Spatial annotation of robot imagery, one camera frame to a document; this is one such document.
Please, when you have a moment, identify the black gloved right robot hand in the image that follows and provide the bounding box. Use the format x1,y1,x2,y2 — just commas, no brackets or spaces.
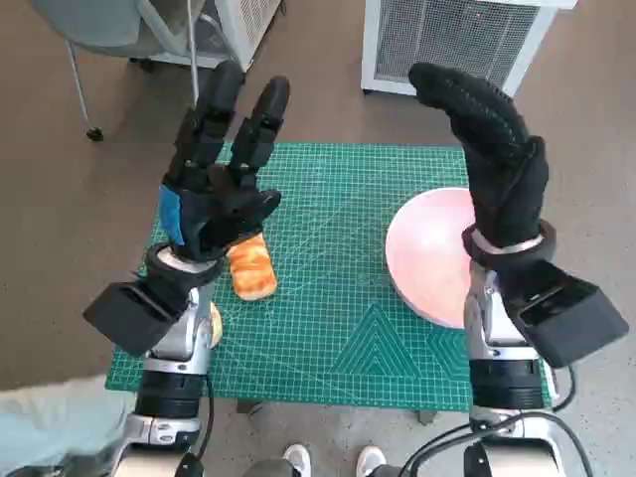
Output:
407,62,551,248

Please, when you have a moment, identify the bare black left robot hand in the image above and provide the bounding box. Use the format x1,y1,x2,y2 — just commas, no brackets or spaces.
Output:
157,59,292,262

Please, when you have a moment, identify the long toy bread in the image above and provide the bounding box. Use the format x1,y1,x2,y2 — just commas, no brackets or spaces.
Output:
227,234,277,301

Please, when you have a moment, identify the pink bowl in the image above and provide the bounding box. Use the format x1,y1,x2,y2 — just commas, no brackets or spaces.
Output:
385,187,478,329

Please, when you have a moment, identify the round toy bread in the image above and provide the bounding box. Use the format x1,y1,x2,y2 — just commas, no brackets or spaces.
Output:
208,301,224,349

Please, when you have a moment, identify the green cutting mat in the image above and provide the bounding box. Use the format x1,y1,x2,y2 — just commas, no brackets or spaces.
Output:
103,142,553,413

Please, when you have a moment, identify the white mesh-front air unit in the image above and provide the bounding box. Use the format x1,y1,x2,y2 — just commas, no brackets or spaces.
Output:
361,0,577,98

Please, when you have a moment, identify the white louvred air unit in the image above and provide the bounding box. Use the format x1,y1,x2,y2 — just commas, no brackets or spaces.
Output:
131,0,284,74

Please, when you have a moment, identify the grey office chair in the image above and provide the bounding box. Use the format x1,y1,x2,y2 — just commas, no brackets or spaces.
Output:
29,0,203,143

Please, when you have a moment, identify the white shoe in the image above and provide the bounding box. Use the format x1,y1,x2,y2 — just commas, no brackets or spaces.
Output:
282,443,313,477
357,445,387,477

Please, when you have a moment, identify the person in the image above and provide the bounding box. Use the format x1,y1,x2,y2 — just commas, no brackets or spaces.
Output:
0,375,130,477

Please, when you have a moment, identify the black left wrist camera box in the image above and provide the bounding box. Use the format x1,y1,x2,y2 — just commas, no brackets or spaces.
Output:
82,281,188,357

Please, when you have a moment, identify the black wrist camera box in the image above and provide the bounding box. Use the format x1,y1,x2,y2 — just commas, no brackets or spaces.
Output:
82,281,188,357
509,260,630,369

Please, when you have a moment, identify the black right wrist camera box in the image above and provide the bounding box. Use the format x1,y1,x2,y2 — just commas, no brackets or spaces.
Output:
509,260,630,369

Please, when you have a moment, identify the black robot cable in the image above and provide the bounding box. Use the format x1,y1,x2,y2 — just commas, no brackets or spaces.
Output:
546,365,578,412
191,382,216,461
399,411,580,477

